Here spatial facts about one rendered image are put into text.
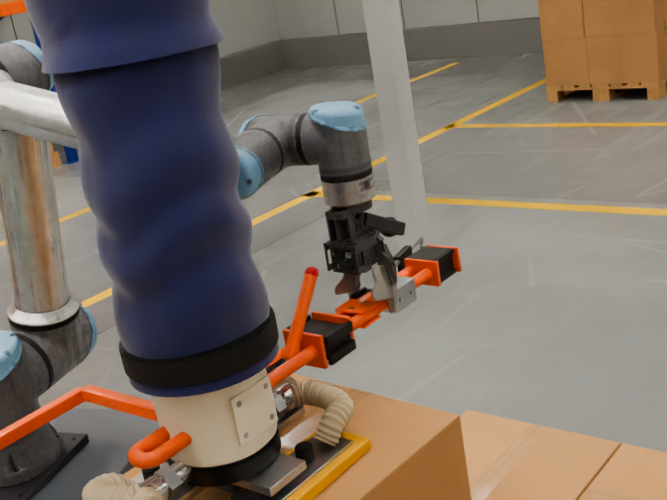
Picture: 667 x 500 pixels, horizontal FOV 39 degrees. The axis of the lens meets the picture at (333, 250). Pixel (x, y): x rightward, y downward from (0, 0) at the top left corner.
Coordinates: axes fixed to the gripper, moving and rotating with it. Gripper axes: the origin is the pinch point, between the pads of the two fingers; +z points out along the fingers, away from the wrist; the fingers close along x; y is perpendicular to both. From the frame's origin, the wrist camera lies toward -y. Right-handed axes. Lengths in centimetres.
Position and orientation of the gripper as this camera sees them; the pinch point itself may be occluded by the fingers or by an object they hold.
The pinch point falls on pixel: (374, 303)
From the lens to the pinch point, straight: 169.1
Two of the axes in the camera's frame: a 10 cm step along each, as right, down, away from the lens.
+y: -6.2, 3.5, -7.0
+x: 7.7, 0.9, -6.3
